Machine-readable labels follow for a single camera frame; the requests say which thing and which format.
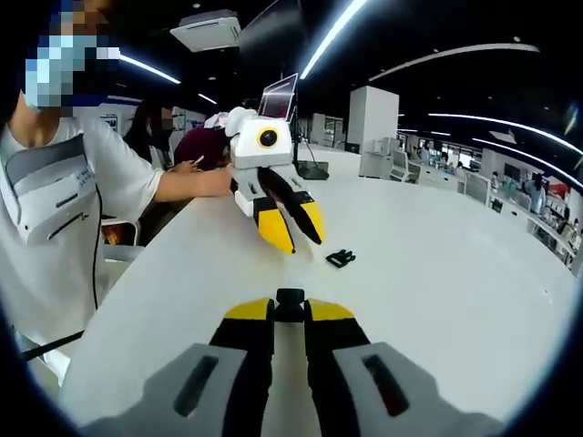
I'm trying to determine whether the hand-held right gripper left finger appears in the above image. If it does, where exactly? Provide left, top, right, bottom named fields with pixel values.
left=81, top=295, right=277, bottom=437

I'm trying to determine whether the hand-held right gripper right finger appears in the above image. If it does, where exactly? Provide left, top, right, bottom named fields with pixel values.
left=303, top=296, right=505, bottom=437

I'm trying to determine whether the black pronged plastic buckle part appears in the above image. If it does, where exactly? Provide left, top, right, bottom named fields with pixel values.
left=325, top=249, right=358, bottom=270

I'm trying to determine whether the black blocky plastic buckle part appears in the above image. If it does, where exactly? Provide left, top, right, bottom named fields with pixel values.
left=275, top=288, right=307, bottom=323

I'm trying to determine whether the black laptop stand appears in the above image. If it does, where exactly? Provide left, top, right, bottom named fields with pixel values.
left=291, top=116, right=330, bottom=181

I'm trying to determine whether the maroon cloth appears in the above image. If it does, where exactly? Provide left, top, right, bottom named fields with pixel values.
left=175, top=126, right=233, bottom=172

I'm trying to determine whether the open laptop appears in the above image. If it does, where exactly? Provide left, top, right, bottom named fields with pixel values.
left=257, top=72, right=300, bottom=123

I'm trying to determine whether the white mesh office chair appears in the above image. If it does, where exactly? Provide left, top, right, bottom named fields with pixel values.
left=464, top=173, right=491, bottom=202
left=390, top=148, right=414, bottom=183

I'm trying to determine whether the dark hanging ceiling panel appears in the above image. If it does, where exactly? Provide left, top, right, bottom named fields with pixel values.
left=239, top=0, right=311, bottom=60

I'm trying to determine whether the ceiling air conditioner unit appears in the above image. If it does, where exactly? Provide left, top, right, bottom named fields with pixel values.
left=170, top=12, right=241, bottom=52

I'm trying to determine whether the grey white chest device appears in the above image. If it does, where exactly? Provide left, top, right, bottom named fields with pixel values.
left=2, top=134, right=99, bottom=247

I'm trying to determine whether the black chest device cable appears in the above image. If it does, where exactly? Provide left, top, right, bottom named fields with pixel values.
left=89, top=181, right=104, bottom=311

